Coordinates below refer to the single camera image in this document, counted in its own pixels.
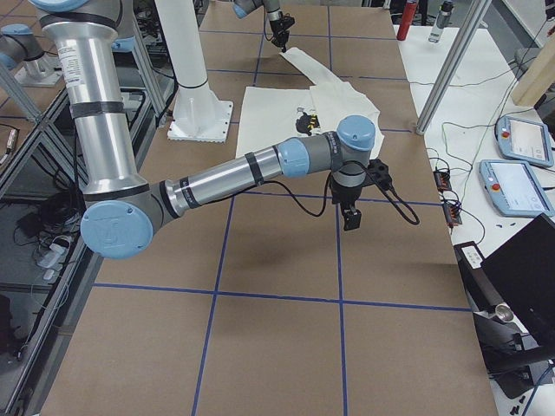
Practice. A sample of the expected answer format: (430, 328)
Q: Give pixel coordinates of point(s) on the upper teach pendant tablet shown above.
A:
(524, 140)

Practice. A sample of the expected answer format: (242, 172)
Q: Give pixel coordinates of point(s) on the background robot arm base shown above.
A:
(20, 46)

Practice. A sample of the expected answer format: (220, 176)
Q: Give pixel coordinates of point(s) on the lower orange connector box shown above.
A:
(452, 209)

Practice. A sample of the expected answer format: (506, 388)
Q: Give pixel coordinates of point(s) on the teach pendant tablet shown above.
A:
(514, 189)
(524, 140)

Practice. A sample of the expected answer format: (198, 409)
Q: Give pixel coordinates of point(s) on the red bottle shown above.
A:
(407, 19)

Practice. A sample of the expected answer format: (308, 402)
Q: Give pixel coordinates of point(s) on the aluminium frame post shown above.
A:
(465, 34)

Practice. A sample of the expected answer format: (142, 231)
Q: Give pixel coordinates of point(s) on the lower teach pendant tablet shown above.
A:
(514, 189)

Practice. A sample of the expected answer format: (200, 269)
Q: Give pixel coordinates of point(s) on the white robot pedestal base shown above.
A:
(198, 114)

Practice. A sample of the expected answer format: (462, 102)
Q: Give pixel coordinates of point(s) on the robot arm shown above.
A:
(123, 211)
(244, 8)

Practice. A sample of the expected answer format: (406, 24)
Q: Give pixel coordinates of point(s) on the upper orange connector box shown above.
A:
(442, 179)

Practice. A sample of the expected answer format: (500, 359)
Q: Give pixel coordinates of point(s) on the clear water bottle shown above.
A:
(441, 21)

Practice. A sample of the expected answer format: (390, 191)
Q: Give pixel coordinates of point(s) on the cream long-sleeve cat shirt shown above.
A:
(269, 115)

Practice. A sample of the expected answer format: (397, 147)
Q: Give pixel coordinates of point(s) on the orange connector box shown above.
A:
(452, 209)
(442, 179)

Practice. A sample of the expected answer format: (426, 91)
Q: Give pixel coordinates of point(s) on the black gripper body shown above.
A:
(345, 198)
(278, 27)

